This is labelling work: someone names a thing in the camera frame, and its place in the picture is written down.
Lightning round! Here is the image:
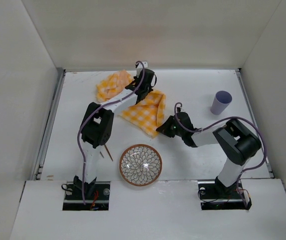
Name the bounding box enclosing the yellow white checkered cloth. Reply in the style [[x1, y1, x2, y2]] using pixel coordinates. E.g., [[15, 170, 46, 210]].
[[96, 70, 166, 138]]

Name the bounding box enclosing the floral patterned bowl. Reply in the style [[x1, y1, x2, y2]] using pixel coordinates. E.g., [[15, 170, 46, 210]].
[[119, 144, 162, 187]]

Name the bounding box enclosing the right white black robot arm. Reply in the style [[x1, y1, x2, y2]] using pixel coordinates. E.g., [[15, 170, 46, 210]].
[[156, 112, 262, 197]]

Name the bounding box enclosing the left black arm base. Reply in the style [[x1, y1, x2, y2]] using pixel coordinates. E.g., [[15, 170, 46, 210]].
[[61, 176, 111, 211]]

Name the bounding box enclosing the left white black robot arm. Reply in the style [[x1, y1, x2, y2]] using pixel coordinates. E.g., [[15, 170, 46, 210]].
[[73, 68, 157, 202]]

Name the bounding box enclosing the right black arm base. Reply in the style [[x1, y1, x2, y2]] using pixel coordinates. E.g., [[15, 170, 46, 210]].
[[197, 180, 252, 211]]

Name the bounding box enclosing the lilac paper cup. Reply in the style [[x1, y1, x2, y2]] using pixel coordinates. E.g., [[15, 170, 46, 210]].
[[210, 90, 232, 115]]

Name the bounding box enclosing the copper spoon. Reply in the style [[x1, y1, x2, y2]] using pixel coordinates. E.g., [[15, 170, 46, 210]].
[[104, 145, 114, 161]]

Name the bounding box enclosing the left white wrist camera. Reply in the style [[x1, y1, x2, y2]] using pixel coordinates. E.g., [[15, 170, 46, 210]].
[[135, 61, 148, 77]]

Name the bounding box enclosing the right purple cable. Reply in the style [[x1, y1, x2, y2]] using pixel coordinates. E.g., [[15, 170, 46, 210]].
[[174, 101, 268, 208]]

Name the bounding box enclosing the purple cable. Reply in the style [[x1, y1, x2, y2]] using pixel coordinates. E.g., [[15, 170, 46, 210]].
[[174, 101, 268, 208], [77, 60, 146, 206]]

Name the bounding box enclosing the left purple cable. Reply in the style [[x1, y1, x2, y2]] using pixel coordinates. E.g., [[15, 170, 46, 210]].
[[77, 60, 146, 206]]

